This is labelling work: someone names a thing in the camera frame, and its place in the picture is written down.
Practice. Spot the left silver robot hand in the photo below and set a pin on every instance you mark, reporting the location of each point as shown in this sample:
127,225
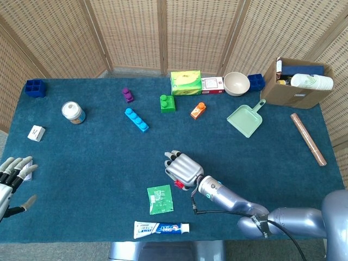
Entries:
12,172

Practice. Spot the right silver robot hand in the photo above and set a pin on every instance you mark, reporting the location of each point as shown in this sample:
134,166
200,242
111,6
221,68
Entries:
185,168

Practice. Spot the red small block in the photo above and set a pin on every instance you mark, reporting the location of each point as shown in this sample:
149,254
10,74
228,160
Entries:
178,184

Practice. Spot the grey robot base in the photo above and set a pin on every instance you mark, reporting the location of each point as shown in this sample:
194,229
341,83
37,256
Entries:
168,251

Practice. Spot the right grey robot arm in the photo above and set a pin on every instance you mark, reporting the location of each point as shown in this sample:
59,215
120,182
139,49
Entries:
225,195

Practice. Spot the stack of paper cups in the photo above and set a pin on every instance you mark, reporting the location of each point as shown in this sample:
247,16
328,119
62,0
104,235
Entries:
312,81

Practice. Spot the white flat pack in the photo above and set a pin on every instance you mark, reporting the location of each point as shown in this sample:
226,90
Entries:
29,176

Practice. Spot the green sachet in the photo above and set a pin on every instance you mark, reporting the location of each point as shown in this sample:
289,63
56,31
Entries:
160,199

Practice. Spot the small white cube box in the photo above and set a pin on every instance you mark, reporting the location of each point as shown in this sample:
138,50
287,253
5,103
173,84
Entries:
36,133

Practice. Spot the orange sloped one-stud block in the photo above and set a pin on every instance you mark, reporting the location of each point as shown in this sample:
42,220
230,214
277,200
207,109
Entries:
198,111

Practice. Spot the blue white toothpaste tube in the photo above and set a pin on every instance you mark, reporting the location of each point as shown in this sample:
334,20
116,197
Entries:
160,229

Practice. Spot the green two-stud block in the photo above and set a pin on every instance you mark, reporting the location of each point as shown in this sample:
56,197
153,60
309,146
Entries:
167,104

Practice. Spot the light blue four-stud block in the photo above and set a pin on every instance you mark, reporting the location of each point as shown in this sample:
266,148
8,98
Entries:
136,120

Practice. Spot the light green dustpan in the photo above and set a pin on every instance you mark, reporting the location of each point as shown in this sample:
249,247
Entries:
244,121

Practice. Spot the blue carpet table cover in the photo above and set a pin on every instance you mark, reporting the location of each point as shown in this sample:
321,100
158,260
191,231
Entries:
95,168

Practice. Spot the green tissue pack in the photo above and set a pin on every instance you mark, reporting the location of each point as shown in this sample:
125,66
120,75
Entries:
186,83

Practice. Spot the clear jar white lid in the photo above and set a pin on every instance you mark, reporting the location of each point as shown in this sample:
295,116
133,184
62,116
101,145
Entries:
73,112

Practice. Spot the blue compartment box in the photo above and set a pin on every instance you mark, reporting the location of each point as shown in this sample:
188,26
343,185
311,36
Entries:
35,88

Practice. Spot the red and white box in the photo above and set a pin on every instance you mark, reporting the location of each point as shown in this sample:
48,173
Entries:
212,85

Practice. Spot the small purple two-stud block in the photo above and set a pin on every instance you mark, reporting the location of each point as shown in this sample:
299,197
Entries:
127,95

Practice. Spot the beige bowl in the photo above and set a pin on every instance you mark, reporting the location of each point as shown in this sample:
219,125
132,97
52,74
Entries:
236,84

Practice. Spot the dark blue lego block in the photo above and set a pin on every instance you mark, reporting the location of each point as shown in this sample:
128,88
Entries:
256,83

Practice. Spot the cardboard box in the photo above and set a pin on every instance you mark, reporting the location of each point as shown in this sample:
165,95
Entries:
285,95

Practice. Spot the brown cork roll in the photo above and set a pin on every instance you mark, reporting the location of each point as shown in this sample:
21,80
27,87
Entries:
308,140

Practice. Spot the wicker folding screen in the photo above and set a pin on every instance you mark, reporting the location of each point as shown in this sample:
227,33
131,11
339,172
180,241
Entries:
130,32

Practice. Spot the dark blue flat box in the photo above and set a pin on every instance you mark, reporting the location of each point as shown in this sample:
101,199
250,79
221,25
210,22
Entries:
301,69

